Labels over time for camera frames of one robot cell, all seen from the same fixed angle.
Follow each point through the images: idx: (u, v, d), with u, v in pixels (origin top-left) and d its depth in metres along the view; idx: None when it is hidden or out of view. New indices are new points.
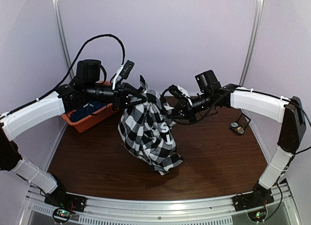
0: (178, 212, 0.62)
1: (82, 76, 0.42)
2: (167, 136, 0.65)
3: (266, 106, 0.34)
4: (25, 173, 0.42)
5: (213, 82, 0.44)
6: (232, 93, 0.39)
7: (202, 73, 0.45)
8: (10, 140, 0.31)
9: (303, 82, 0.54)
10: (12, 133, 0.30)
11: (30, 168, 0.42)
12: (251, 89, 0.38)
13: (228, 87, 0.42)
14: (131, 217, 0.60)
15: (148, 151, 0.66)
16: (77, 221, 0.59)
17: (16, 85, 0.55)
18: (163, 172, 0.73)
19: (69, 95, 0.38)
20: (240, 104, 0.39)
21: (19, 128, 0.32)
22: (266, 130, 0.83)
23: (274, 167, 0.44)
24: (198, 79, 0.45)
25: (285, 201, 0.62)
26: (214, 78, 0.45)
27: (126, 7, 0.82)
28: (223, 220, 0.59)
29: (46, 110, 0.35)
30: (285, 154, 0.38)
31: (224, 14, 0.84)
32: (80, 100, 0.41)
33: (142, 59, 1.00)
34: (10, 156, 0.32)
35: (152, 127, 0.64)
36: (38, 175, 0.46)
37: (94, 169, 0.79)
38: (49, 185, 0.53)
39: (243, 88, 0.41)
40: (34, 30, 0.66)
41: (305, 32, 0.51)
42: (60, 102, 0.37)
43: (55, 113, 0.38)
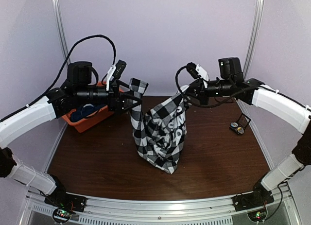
0: (178, 212, 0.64)
1: (72, 79, 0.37)
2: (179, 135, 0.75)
3: (287, 111, 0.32)
4: (21, 178, 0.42)
5: (237, 72, 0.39)
6: (256, 90, 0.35)
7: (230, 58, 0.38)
8: (3, 147, 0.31)
9: (303, 82, 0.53)
10: (4, 141, 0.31)
11: (25, 173, 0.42)
12: (277, 90, 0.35)
13: (251, 82, 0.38)
14: (131, 217, 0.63)
15: (159, 150, 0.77)
16: (77, 221, 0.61)
17: (15, 85, 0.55)
18: (171, 169, 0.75)
19: (59, 99, 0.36)
20: (261, 104, 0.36)
21: (8, 136, 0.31)
22: (267, 130, 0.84)
23: (282, 172, 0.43)
24: (222, 64, 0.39)
25: (285, 201, 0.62)
26: (238, 68, 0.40)
27: (126, 7, 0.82)
28: (223, 220, 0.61)
29: (38, 115, 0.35)
30: (297, 163, 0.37)
31: (224, 14, 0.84)
32: (71, 105, 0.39)
33: (142, 58, 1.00)
34: (4, 163, 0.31)
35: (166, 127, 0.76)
36: (35, 178, 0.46)
37: (94, 169, 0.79)
38: (48, 185, 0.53)
39: (268, 87, 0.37)
40: (34, 30, 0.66)
41: (305, 32, 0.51)
42: (49, 107, 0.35)
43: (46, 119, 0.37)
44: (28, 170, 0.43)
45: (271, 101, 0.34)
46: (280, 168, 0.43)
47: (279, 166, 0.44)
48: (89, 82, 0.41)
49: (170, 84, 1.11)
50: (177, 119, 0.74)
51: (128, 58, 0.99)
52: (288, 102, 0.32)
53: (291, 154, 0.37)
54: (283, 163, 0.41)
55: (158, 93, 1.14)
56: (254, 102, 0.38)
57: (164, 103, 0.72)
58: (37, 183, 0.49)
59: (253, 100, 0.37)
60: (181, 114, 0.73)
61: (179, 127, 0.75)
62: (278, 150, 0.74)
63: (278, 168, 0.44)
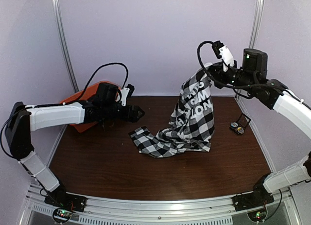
0: (179, 212, 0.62)
1: (101, 96, 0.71)
2: (197, 110, 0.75)
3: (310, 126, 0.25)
4: (32, 168, 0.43)
5: (262, 69, 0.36)
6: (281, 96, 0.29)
7: (259, 51, 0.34)
8: (31, 130, 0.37)
9: (302, 82, 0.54)
10: (36, 124, 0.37)
11: (37, 163, 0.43)
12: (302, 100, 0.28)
13: (275, 82, 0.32)
14: (131, 217, 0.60)
15: (182, 134, 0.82)
16: (77, 221, 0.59)
17: (16, 85, 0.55)
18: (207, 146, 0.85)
19: (90, 110, 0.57)
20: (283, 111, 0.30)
21: (40, 121, 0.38)
22: (267, 130, 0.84)
23: (286, 178, 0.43)
24: (248, 57, 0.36)
25: (285, 201, 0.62)
26: (265, 65, 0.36)
27: (126, 7, 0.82)
28: (223, 220, 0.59)
29: (63, 113, 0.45)
30: (305, 175, 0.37)
31: (224, 13, 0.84)
32: (96, 114, 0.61)
33: (142, 58, 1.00)
34: (25, 145, 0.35)
35: (189, 104, 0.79)
36: (43, 171, 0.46)
37: (94, 169, 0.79)
38: (51, 184, 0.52)
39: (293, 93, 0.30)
40: (34, 29, 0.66)
41: (305, 31, 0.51)
42: (83, 112, 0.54)
43: (66, 119, 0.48)
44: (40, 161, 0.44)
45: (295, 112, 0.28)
46: (285, 174, 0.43)
47: (285, 173, 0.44)
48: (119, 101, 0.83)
49: (170, 84, 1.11)
50: (198, 95, 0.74)
51: (128, 58, 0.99)
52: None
53: (302, 165, 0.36)
54: (290, 171, 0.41)
55: (158, 93, 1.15)
56: (275, 107, 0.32)
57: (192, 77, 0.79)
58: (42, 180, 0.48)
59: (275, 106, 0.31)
60: (203, 90, 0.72)
61: (200, 104, 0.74)
62: (277, 151, 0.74)
63: (284, 173, 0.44)
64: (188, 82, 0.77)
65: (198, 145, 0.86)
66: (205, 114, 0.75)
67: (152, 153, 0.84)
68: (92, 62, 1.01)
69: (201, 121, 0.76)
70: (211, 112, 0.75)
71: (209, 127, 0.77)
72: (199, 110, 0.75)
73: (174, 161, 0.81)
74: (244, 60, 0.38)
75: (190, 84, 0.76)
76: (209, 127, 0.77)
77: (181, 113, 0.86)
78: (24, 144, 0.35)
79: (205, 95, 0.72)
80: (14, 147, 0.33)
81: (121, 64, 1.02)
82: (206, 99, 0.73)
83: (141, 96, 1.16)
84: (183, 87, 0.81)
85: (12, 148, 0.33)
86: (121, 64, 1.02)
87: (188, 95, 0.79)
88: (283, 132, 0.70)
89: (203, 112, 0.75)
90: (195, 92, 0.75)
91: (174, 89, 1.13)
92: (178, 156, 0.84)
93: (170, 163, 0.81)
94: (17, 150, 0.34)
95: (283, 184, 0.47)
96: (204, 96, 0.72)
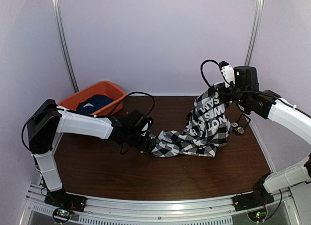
0: (179, 212, 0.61)
1: (132, 120, 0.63)
2: (212, 123, 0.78)
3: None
4: (42, 164, 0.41)
5: (253, 82, 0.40)
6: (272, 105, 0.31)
7: (245, 68, 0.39)
8: (58, 131, 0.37)
9: (303, 83, 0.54)
10: (62, 127, 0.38)
11: (49, 161, 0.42)
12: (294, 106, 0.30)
13: (267, 93, 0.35)
14: (131, 217, 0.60)
15: (198, 142, 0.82)
16: (77, 221, 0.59)
17: (16, 85, 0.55)
18: (214, 153, 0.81)
19: (116, 132, 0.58)
20: (278, 119, 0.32)
21: (66, 126, 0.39)
22: (268, 131, 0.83)
23: (287, 179, 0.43)
24: (238, 75, 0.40)
25: (285, 201, 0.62)
26: (254, 78, 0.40)
27: (126, 7, 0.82)
28: (223, 219, 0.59)
29: (91, 125, 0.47)
30: (305, 176, 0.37)
31: (223, 13, 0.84)
32: (120, 136, 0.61)
33: (142, 58, 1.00)
34: (45, 142, 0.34)
35: (204, 118, 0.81)
36: (49, 173, 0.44)
37: (93, 169, 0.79)
38: (54, 184, 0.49)
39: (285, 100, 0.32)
40: (34, 28, 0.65)
41: (305, 31, 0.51)
42: (109, 129, 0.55)
43: (91, 131, 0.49)
44: (52, 160, 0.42)
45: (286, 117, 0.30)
46: (286, 175, 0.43)
47: (285, 173, 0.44)
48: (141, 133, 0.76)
49: (170, 84, 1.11)
50: (213, 110, 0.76)
51: (128, 58, 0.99)
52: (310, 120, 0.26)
53: (303, 166, 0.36)
54: (290, 172, 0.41)
55: (158, 93, 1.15)
56: (270, 116, 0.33)
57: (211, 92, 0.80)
58: (47, 179, 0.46)
59: (270, 115, 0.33)
60: (218, 106, 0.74)
61: (215, 118, 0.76)
62: (277, 151, 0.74)
63: (285, 174, 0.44)
64: (201, 96, 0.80)
65: (203, 150, 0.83)
66: (220, 127, 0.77)
67: (154, 153, 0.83)
68: (92, 62, 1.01)
69: (215, 133, 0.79)
70: (225, 126, 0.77)
71: (220, 138, 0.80)
72: (214, 123, 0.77)
73: (174, 161, 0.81)
74: (235, 77, 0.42)
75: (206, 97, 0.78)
76: (220, 137, 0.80)
77: (195, 124, 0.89)
78: (44, 141, 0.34)
79: (221, 111, 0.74)
80: (36, 142, 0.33)
81: (121, 65, 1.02)
82: (222, 114, 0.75)
83: (141, 96, 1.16)
84: (197, 100, 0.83)
85: (33, 143, 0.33)
86: (121, 64, 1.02)
87: (202, 109, 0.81)
88: (283, 133, 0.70)
89: (218, 126, 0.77)
90: (209, 107, 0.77)
91: (174, 89, 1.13)
92: (177, 156, 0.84)
93: (170, 163, 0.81)
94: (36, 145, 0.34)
95: (284, 183, 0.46)
96: (220, 112, 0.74)
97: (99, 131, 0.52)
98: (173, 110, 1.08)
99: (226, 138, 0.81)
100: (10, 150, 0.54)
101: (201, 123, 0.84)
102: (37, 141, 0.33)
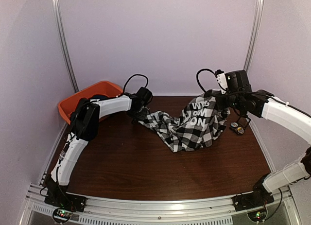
0: (178, 212, 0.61)
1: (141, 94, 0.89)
2: (193, 121, 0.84)
3: (302, 127, 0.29)
4: (72, 153, 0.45)
5: (245, 84, 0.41)
6: (265, 103, 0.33)
7: (235, 72, 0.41)
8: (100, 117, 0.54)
9: (302, 83, 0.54)
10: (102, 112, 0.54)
11: (79, 151, 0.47)
12: (287, 103, 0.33)
13: (261, 93, 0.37)
14: (130, 217, 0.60)
15: (171, 127, 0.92)
16: (77, 221, 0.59)
17: (16, 86, 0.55)
18: (174, 149, 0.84)
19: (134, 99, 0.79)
20: (271, 117, 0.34)
21: (104, 111, 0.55)
22: (267, 130, 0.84)
23: (285, 177, 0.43)
24: (229, 78, 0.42)
25: (285, 201, 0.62)
26: (246, 81, 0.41)
27: (126, 7, 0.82)
28: (223, 220, 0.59)
29: (120, 104, 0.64)
30: (303, 172, 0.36)
31: (224, 13, 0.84)
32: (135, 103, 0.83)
33: (142, 58, 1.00)
34: (94, 129, 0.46)
35: (192, 116, 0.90)
36: (71, 163, 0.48)
37: (93, 170, 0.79)
38: (65, 179, 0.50)
39: (277, 99, 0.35)
40: (34, 28, 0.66)
41: (305, 32, 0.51)
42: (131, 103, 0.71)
43: (118, 109, 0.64)
44: (81, 151, 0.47)
45: (282, 115, 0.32)
46: (284, 172, 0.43)
47: (284, 171, 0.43)
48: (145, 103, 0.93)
49: (170, 84, 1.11)
50: (201, 110, 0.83)
51: (128, 58, 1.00)
52: (299, 114, 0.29)
53: (300, 163, 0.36)
54: (288, 169, 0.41)
55: (158, 93, 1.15)
56: (264, 115, 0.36)
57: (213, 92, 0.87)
58: (64, 171, 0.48)
59: (263, 113, 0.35)
60: (206, 108, 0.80)
61: (197, 117, 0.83)
62: (277, 151, 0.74)
63: (283, 172, 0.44)
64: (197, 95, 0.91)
65: (171, 142, 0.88)
66: (196, 128, 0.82)
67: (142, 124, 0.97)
68: (93, 62, 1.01)
69: (189, 130, 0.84)
70: (200, 130, 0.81)
71: (193, 140, 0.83)
72: (194, 120, 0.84)
73: (175, 162, 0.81)
74: (227, 82, 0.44)
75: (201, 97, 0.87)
76: (192, 139, 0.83)
77: (182, 118, 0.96)
78: (93, 127, 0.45)
79: (204, 113, 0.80)
80: (88, 129, 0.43)
81: (121, 64, 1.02)
82: (203, 116, 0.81)
83: None
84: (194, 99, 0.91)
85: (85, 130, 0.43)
86: (121, 64, 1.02)
87: (194, 106, 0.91)
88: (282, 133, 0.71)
89: (195, 125, 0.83)
90: (200, 106, 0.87)
91: (174, 89, 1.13)
92: (178, 156, 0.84)
93: (170, 163, 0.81)
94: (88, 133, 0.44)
95: (282, 182, 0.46)
96: (203, 113, 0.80)
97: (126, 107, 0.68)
98: (174, 110, 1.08)
99: (196, 143, 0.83)
100: (10, 149, 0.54)
101: (186, 119, 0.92)
102: (89, 128, 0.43)
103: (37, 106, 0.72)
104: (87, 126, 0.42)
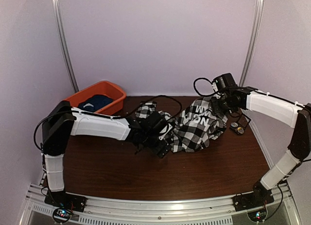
0: (179, 212, 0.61)
1: (151, 123, 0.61)
2: (196, 121, 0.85)
3: (282, 112, 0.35)
4: (49, 165, 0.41)
5: (230, 83, 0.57)
6: (248, 95, 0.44)
7: (221, 76, 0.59)
8: (72, 134, 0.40)
9: (302, 83, 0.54)
10: (77, 130, 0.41)
11: (57, 163, 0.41)
12: (268, 93, 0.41)
13: (246, 87, 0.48)
14: (131, 217, 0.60)
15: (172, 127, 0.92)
16: (77, 221, 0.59)
17: (16, 86, 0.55)
18: (174, 149, 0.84)
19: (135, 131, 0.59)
20: (254, 107, 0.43)
21: (80, 128, 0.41)
22: (267, 130, 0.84)
23: (279, 169, 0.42)
24: (217, 81, 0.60)
25: (285, 201, 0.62)
26: (231, 81, 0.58)
27: (126, 7, 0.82)
28: (223, 220, 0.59)
29: (113, 128, 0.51)
30: (294, 160, 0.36)
31: (224, 13, 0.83)
32: (141, 136, 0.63)
33: (142, 59, 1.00)
34: (59, 144, 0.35)
35: (193, 115, 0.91)
36: (55, 173, 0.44)
37: (93, 170, 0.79)
38: (57, 186, 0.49)
39: (261, 91, 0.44)
40: (34, 28, 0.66)
41: (305, 32, 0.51)
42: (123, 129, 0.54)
43: (108, 133, 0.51)
44: (60, 162, 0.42)
45: (263, 103, 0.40)
46: (277, 165, 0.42)
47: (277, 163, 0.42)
48: (155, 134, 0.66)
49: (170, 84, 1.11)
50: (204, 111, 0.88)
51: (128, 58, 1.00)
52: (278, 101, 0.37)
53: (287, 149, 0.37)
54: (281, 161, 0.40)
55: (158, 93, 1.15)
56: (248, 106, 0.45)
57: None
58: (52, 180, 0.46)
59: (248, 104, 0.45)
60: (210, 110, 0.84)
61: (200, 116, 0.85)
62: (277, 150, 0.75)
63: (276, 165, 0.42)
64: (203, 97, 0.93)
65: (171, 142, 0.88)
66: (198, 127, 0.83)
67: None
68: (93, 62, 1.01)
69: (191, 130, 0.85)
70: (202, 129, 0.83)
71: (194, 141, 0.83)
72: (198, 119, 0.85)
73: (174, 162, 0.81)
74: (218, 84, 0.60)
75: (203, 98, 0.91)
76: (192, 140, 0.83)
77: (182, 117, 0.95)
78: (59, 142, 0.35)
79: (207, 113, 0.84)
80: (50, 142, 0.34)
81: (121, 64, 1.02)
82: (206, 116, 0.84)
83: (141, 96, 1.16)
84: (196, 100, 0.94)
85: (47, 145, 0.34)
86: (121, 64, 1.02)
87: (198, 107, 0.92)
88: (281, 132, 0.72)
89: (198, 124, 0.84)
90: (204, 109, 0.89)
91: (174, 89, 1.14)
92: (178, 156, 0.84)
93: (170, 163, 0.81)
94: (51, 147, 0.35)
95: (277, 177, 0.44)
96: (207, 114, 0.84)
97: (114, 132, 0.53)
98: (173, 110, 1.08)
99: (196, 144, 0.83)
100: (10, 150, 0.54)
101: (187, 118, 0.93)
102: (50, 144, 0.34)
103: (37, 106, 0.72)
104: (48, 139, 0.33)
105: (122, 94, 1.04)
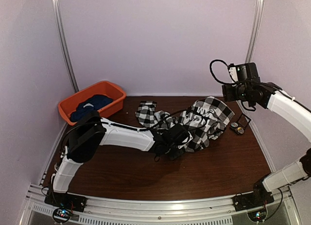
0: (178, 212, 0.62)
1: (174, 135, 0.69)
2: (196, 122, 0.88)
3: (302, 122, 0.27)
4: (65, 168, 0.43)
5: (253, 76, 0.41)
6: (272, 94, 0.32)
7: (244, 64, 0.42)
8: (101, 144, 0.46)
9: (302, 83, 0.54)
10: (105, 140, 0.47)
11: (73, 167, 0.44)
12: (294, 97, 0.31)
13: (269, 84, 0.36)
14: (131, 217, 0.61)
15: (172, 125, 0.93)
16: (77, 221, 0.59)
17: (16, 86, 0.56)
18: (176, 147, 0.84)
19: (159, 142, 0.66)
20: (276, 109, 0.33)
21: (111, 138, 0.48)
22: (267, 130, 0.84)
23: (285, 176, 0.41)
24: (239, 70, 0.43)
25: (285, 201, 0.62)
26: (255, 73, 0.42)
27: (126, 8, 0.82)
28: (222, 220, 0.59)
29: (138, 139, 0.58)
30: (302, 171, 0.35)
31: (224, 13, 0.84)
32: (165, 147, 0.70)
33: (142, 59, 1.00)
34: (86, 152, 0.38)
35: (193, 116, 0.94)
36: (64, 176, 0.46)
37: (93, 169, 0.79)
38: (61, 187, 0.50)
39: (285, 93, 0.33)
40: (34, 30, 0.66)
41: (305, 32, 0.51)
42: (147, 141, 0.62)
43: (132, 144, 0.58)
44: (75, 167, 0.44)
45: (285, 108, 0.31)
46: (284, 172, 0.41)
47: (283, 170, 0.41)
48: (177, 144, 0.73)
49: (170, 84, 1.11)
50: (205, 113, 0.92)
51: (128, 58, 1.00)
52: (302, 110, 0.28)
53: (299, 160, 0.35)
54: (288, 168, 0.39)
55: (157, 93, 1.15)
56: (269, 106, 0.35)
57: (214, 98, 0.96)
58: (59, 181, 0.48)
59: (268, 104, 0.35)
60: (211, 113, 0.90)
61: (202, 117, 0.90)
62: (277, 151, 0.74)
63: (283, 171, 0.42)
64: (204, 99, 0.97)
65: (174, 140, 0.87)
66: (198, 127, 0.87)
67: (142, 123, 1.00)
68: (93, 62, 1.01)
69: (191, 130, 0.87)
70: (203, 129, 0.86)
71: (194, 141, 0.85)
72: (198, 120, 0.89)
73: (175, 161, 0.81)
74: (237, 74, 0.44)
75: (203, 101, 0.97)
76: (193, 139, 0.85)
77: (182, 117, 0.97)
78: (85, 151, 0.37)
79: (209, 115, 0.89)
80: (78, 150, 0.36)
81: (121, 64, 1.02)
82: (207, 118, 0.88)
83: (141, 96, 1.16)
84: (197, 102, 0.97)
85: (74, 152, 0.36)
86: (120, 64, 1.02)
87: (198, 109, 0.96)
88: (282, 133, 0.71)
89: (199, 124, 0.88)
90: (205, 111, 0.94)
91: (174, 89, 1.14)
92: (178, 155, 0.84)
93: (170, 163, 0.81)
94: (78, 154, 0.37)
95: (282, 183, 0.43)
96: (208, 115, 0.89)
97: (138, 144, 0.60)
98: (174, 110, 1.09)
99: (195, 143, 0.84)
100: (10, 149, 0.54)
101: (187, 118, 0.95)
102: (78, 151, 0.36)
103: (37, 106, 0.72)
104: (78, 147, 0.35)
105: (123, 94, 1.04)
